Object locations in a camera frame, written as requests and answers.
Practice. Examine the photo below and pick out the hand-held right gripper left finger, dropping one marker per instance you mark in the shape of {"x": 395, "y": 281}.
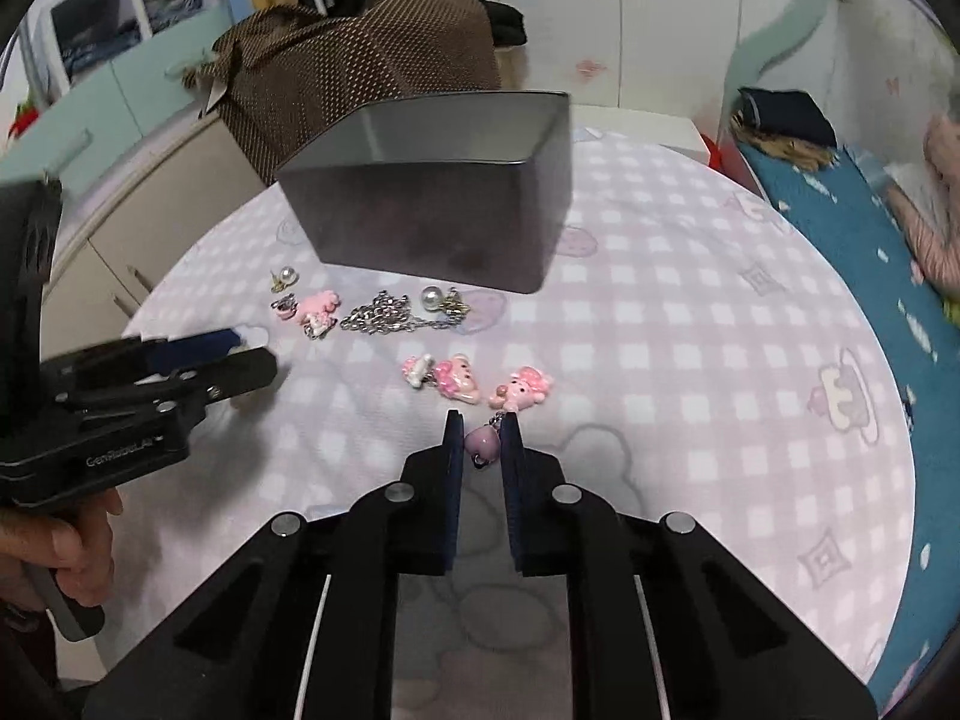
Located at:
{"x": 452, "y": 480}

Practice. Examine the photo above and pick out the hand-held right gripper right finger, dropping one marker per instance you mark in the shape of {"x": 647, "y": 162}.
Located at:
{"x": 512, "y": 495}

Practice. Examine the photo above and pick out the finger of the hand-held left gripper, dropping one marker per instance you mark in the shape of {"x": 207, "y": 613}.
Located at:
{"x": 232, "y": 373}
{"x": 187, "y": 349}

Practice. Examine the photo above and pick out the pink pig charm with bell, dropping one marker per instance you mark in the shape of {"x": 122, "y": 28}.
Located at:
{"x": 525, "y": 386}

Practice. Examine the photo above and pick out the grey metal tin box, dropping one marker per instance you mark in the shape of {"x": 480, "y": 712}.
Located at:
{"x": 420, "y": 217}

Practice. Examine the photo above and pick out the person's left forearm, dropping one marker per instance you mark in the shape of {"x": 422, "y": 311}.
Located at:
{"x": 26, "y": 660}

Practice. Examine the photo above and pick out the person's left hand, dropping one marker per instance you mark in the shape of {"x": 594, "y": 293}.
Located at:
{"x": 56, "y": 544}

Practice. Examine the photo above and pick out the small silver pink charm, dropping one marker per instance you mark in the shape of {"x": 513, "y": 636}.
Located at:
{"x": 283, "y": 307}

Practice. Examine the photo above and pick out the pink bear charm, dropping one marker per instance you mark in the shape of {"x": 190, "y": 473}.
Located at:
{"x": 457, "y": 381}

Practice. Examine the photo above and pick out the pearl earring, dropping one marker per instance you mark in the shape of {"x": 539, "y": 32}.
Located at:
{"x": 287, "y": 275}

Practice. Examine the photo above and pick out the pink bone charm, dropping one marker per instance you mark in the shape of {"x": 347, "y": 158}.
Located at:
{"x": 418, "y": 371}

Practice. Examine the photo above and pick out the red plush toy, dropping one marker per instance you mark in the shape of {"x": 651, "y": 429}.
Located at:
{"x": 19, "y": 120}

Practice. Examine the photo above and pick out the mint and beige low cabinet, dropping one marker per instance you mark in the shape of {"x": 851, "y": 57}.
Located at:
{"x": 157, "y": 157}

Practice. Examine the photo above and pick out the folded blue clothes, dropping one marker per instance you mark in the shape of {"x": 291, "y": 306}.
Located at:
{"x": 97, "y": 30}
{"x": 180, "y": 4}

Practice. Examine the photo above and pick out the white shelf unit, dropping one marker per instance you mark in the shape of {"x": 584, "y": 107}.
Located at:
{"x": 112, "y": 11}

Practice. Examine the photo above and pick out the brown dotted cloth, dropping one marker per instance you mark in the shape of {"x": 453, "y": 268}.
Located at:
{"x": 330, "y": 67}

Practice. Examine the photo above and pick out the red stool with white top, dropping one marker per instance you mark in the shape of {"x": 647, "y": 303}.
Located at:
{"x": 645, "y": 131}

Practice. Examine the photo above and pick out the blue printed bed sheet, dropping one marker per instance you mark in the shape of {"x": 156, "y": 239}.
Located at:
{"x": 870, "y": 277}

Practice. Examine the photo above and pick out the small pink butterfly sticker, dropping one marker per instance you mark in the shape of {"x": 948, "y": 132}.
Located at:
{"x": 591, "y": 68}

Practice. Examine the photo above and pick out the yellow brown cloth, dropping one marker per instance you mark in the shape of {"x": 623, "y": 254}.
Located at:
{"x": 795, "y": 152}

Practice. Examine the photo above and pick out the black clothes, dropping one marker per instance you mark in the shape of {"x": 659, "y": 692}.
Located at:
{"x": 504, "y": 19}

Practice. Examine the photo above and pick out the dark folded clothes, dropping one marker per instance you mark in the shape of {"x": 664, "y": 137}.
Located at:
{"x": 787, "y": 114}

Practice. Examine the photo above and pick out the green cloth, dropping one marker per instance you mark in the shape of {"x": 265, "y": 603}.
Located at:
{"x": 951, "y": 311}

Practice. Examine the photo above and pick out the white wardrobe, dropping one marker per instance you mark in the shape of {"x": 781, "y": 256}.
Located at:
{"x": 660, "y": 22}

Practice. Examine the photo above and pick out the pink striped cloth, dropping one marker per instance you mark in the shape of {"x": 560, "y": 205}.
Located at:
{"x": 934, "y": 232}

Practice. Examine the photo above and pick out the mint green bed headboard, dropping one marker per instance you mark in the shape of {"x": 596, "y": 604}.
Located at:
{"x": 780, "y": 30}

